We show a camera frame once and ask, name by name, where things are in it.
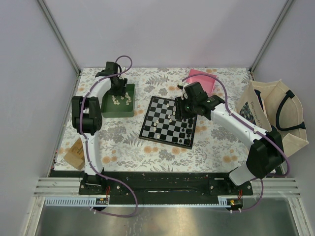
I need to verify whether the black white chess board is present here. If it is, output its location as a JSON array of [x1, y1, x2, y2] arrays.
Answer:
[[139, 96, 197, 149]]

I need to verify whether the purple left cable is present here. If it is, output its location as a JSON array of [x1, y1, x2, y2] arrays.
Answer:
[[80, 55, 140, 217]]

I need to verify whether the cream canvas tote bag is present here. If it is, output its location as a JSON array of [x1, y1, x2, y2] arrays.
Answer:
[[236, 81, 309, 157]]

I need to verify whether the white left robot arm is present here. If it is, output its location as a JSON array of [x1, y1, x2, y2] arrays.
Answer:
[[71, 61, 127, 194]]

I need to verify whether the brown cardboard box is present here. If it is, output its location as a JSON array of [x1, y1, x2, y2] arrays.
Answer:
[[64, 138, 85, 171]]

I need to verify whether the green plastic tray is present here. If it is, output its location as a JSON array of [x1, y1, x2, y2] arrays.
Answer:
[[101, 84, 136, 118]]

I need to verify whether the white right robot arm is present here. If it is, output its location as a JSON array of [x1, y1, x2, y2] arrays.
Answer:
[[175, 82, 285, 195]]

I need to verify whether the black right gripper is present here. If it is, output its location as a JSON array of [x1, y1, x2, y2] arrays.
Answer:
[[174, 96, 197, 120]]

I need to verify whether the pink plastic tray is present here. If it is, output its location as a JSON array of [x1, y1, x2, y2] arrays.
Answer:
[[186, 69, 216, 96]]

